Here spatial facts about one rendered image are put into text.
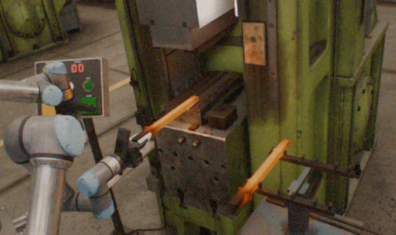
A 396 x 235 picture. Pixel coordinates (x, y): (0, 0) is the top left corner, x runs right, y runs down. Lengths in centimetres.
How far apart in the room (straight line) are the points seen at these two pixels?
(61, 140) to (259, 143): 102
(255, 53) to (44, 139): 90
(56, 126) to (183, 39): 72
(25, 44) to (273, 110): 514
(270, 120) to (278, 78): 20
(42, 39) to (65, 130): 547
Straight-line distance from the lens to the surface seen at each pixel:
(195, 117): 184
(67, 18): 709
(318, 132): 224
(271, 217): 170
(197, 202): 207
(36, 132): 121
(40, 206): 118
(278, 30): 166
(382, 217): 277
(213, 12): 172
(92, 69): 202
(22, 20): 642
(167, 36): 174
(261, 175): 146
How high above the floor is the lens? 184
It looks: 29 degrees down
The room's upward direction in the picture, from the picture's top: 8 degrees counter-clockwise
